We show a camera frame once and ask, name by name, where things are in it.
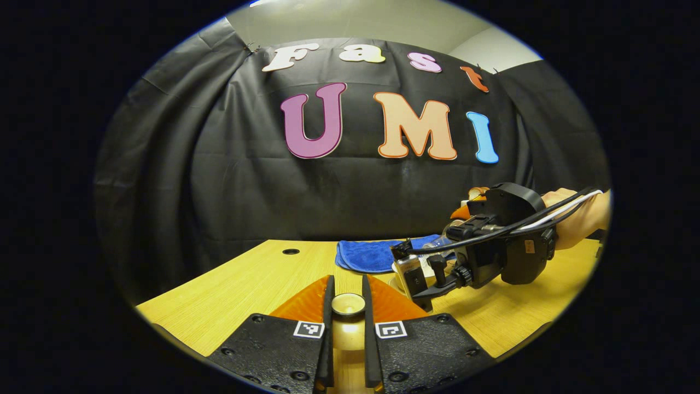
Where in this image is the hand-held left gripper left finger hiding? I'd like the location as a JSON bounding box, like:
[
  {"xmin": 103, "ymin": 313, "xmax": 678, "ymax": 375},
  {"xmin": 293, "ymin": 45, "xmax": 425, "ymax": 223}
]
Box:
[{"xmin": 208, "ymin": 275, "xmax": 336, "ymax": 394}]

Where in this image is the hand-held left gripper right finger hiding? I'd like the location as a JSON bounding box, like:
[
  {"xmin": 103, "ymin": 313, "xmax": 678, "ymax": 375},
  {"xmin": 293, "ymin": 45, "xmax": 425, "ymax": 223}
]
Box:
[{"xmin": 360, "ymin": 274, "xmax": 496, "ymax": 392}]

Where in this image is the cream teacup lid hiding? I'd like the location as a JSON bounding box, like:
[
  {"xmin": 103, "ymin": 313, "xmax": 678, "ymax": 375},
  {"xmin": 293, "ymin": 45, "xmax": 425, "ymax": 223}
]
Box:
[{"xmin": 330, "ymin": 292, "xmax": 367, "ymax": 394}]

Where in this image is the blue towel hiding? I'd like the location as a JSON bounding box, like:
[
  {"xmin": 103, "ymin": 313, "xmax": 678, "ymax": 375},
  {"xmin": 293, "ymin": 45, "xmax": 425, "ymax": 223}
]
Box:
[{"xmin": 335, "ymin": 235, "xmax": 456, "ymax": 275}]

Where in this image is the black backdrop cloth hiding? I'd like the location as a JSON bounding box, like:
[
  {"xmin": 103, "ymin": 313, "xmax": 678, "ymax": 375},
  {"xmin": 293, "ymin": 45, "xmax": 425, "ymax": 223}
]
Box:
[{"xmin": 93, "ymin": 16, "xmax": 611, "ymax": 305}]

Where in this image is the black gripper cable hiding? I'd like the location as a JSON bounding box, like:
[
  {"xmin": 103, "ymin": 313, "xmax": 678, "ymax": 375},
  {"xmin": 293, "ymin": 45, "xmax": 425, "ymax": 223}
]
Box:
[{"xmin": 407, "ymin": 188, "xmax": 602, "ymax": 257}]

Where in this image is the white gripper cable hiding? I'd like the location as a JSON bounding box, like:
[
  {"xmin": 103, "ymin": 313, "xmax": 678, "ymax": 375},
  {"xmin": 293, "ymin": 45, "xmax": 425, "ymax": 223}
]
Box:
[{"xmin": 517, "ymin": 189, "xmax": 604, "ymax": 231}]

